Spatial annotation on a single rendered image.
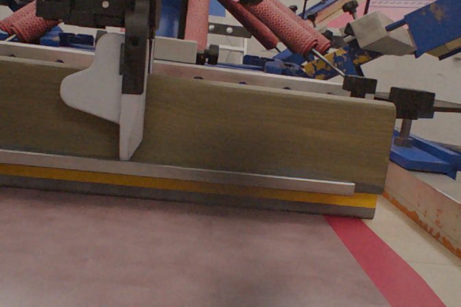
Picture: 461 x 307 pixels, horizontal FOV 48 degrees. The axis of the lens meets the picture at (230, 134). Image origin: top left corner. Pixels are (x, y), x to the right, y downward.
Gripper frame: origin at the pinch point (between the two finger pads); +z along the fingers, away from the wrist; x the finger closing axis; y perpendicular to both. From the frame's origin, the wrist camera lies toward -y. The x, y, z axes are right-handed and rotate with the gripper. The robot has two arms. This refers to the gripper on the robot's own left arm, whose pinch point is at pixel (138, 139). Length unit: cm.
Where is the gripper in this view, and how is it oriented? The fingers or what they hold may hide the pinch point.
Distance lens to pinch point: 41.4
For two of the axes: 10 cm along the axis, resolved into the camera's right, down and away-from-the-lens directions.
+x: 0.9, 1.7, -9.8
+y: -9.9, -0.8, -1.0
